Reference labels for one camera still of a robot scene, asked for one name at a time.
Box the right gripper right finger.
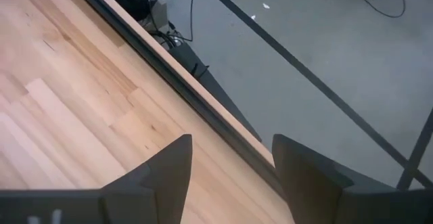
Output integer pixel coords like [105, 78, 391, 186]
[271, 134, 355, 224]

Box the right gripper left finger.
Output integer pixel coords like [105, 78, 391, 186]
[101, 134, 193, 224]

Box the dark table leg foot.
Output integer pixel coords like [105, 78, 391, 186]
[168, 43, 263, 143]

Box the light grey box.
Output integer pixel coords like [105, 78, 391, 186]
[140, 0, 169, 32]

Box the black aluminium table frame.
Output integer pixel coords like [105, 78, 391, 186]
[66, 0, 288, 201]

